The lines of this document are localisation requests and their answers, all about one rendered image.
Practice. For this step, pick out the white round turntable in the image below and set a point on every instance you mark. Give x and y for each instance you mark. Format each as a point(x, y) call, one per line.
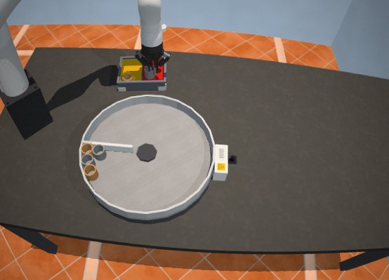
point(160, 154)

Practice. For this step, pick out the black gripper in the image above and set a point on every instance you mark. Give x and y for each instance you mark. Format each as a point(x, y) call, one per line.
point(152, 53)

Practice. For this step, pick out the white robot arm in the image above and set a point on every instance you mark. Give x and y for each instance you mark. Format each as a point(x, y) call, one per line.
point(13, 80)

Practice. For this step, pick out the bronze bushing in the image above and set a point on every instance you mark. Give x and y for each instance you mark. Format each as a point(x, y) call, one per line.
point(88, 168)
point(86, 147)
point(127, 76)

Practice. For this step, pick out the grey metal sleeve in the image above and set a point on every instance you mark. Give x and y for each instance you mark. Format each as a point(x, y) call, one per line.
point(99, 148)
point(87, 157)
point(149, 75)

